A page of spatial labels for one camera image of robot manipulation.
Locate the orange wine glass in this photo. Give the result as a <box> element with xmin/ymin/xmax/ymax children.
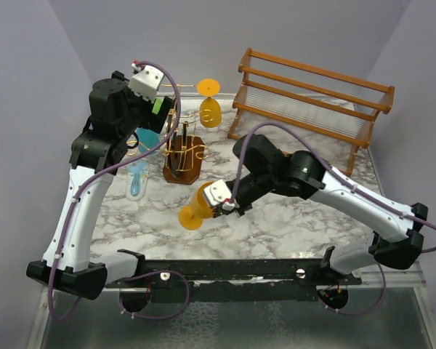
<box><xmin>178</xmin><ymin>182</ymin><xmax>213</xmax><ymax>230</ymax></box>
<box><xmin>197</xmin><ymin>79</ymin><xmax>222</xmax><ymax>128</ymax></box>

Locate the blue plastic wine glass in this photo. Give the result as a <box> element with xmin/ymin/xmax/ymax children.
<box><xmin>136</xmin><ymin>128</ymin><xmax>160</xmax><ymax>154</ymax></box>

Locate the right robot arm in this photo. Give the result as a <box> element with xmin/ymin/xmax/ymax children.
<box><xmin>225</xmin><ymin>135</ymin><xmax>428</xmax><ymax>284</ymax></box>

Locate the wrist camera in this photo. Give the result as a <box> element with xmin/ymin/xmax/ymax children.
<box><xmin>128</xmin><ymin>60</ymin><xmax>164</xmax><ymax>103</ymax></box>
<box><xmin>203</xmin><ymin>180</ymin><xmax>238</xmax><ymax>217</ymax></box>

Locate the green plastic wine glass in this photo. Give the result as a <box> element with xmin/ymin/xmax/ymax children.
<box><xmin>152</xmin><ymin>98</ymin><xmax>163</xmax><ymax>114</ymax></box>

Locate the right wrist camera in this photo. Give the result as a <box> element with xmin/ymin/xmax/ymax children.
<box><xmin>203</xmin><ymin>180</ymin><xmax>238</xmax><ymax>217</ymax></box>

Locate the wooden shelf rack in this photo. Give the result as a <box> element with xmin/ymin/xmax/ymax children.
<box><xmin>227</xmin><ymin>48</ymin><xmax>395</xmax><ymax>175</ymax></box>

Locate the gold wire wine glass rack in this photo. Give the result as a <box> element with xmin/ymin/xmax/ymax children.
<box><xmin>128</xmin><ymin>84</ymin><xmax>208</xmax><ymax>185</ymax></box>

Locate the orange wine glass front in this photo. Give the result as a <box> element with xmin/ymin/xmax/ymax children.
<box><xmin>178</xmin><ymin>182</ymin><xmax>213</xmax><ymax>230</ymax></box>

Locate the black mounting rail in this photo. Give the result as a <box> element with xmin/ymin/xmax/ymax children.
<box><xmin>106</xmin><ymin>258</ymin><xmax>361</xmax><ymax>302</ymax></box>

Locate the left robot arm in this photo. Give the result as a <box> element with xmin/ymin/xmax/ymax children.
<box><xmin>26</xmin><ymin>66</ymin><xmax>174</xmax><ymax>300</ymax></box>

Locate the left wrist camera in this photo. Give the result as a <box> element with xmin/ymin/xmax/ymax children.
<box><xmin>128</xmin><ymin>60</ymin><xmax>164</xmax><ymax>103</ymax></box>

